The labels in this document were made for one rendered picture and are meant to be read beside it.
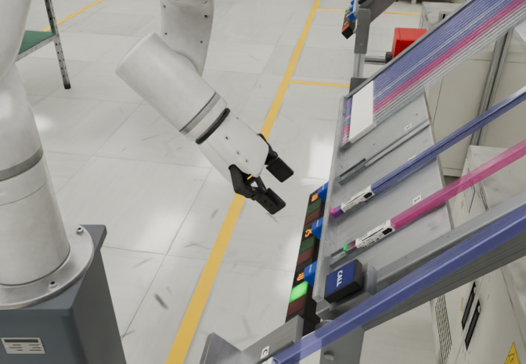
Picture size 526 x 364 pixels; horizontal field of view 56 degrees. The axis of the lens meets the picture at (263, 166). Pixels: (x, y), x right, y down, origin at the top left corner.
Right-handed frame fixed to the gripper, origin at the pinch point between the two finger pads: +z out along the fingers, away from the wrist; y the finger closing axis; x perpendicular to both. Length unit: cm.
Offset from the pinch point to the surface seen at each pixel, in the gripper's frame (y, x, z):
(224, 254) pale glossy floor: -65, -75, 32
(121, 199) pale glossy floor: -90, -111, -4
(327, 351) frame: 25.3, 2.7, 11.6
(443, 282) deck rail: 21.0, 18.6, 13.6
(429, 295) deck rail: 21.0, 16.1, 14.3
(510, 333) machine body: 4.5, 13.0, 43.2
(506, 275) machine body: -4.8, 16.1, 40.4
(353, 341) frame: 25.4, 6.6, 11.8
